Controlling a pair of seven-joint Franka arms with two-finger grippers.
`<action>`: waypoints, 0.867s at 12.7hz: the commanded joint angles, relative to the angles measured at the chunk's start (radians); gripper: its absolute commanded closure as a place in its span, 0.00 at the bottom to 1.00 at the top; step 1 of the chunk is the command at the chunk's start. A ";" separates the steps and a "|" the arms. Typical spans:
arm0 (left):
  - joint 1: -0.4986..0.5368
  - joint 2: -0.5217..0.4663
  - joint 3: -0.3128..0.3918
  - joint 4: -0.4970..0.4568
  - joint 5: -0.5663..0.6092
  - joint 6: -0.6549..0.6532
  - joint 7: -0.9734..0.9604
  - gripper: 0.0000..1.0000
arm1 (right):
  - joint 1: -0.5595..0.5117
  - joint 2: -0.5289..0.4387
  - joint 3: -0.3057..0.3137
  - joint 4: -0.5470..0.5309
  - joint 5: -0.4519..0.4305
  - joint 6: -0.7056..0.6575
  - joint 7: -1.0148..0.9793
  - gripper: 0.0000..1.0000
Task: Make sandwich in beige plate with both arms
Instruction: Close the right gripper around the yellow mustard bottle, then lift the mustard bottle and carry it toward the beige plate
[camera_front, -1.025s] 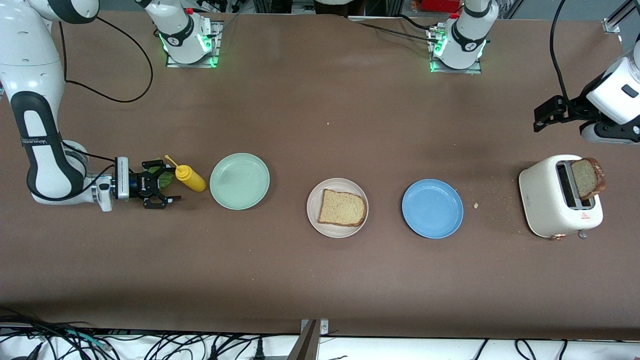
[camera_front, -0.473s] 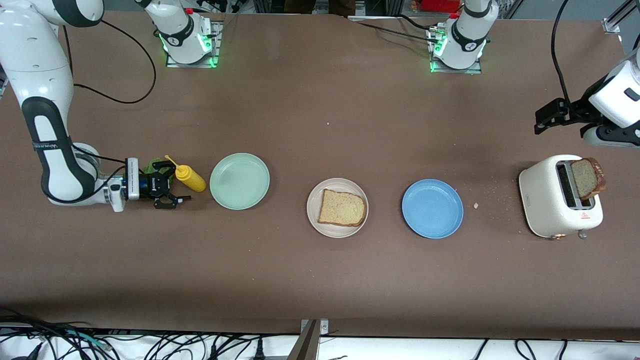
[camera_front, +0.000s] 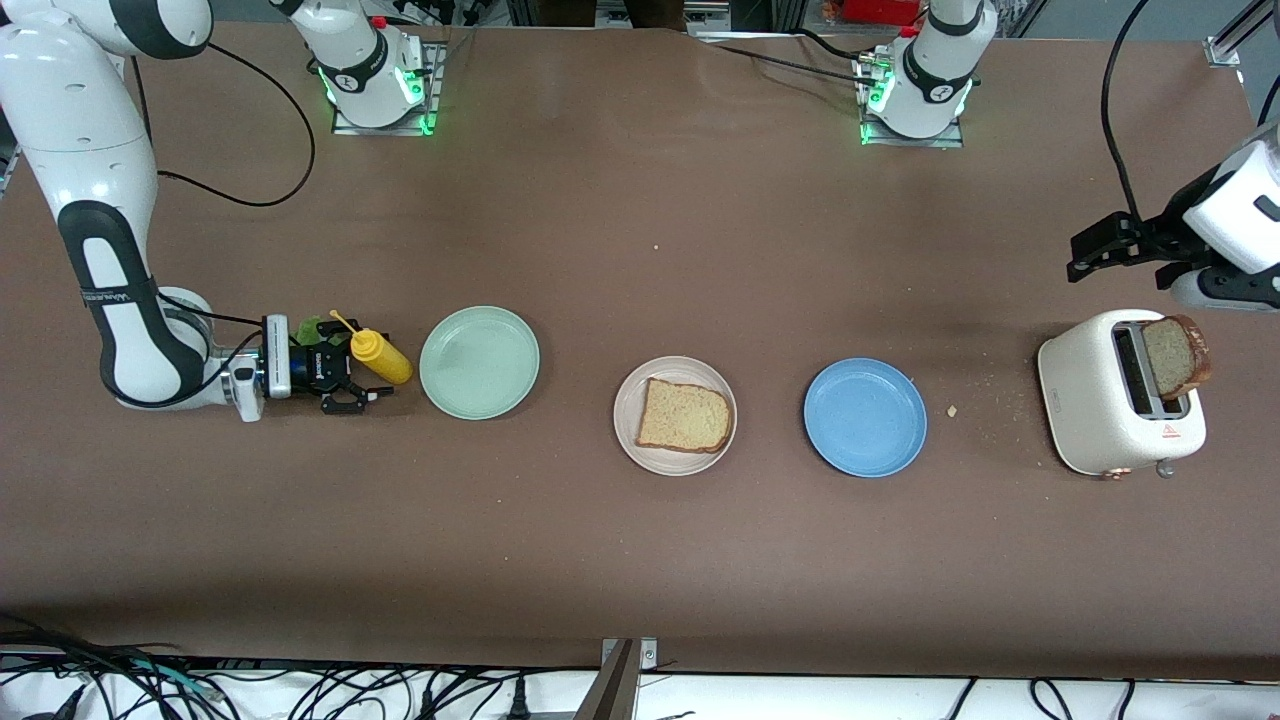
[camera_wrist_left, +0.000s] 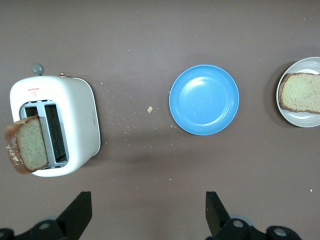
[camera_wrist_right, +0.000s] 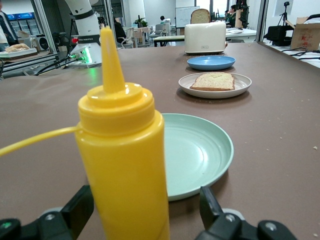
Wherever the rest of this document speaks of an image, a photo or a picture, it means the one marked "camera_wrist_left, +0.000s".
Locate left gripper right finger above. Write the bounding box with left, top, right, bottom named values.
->
left=204, top=191, right=305, bottom=240

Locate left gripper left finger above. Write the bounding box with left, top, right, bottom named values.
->
left=0, top=191, right=93, bottom=240

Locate brown bread slice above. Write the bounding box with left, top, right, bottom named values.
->
left=4, top=114, right=50, bottom=175
left=278, top=72, right=320, bottom=115

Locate beige plate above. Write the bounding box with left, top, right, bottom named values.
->
left=275, top=56, right=320, bottom=128

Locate blue plate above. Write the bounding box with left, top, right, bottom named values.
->
left=168, top=64, right=240, bottom=136

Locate white two-slot toaster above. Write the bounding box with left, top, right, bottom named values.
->
left=9, top=63, right=102, bottom=178

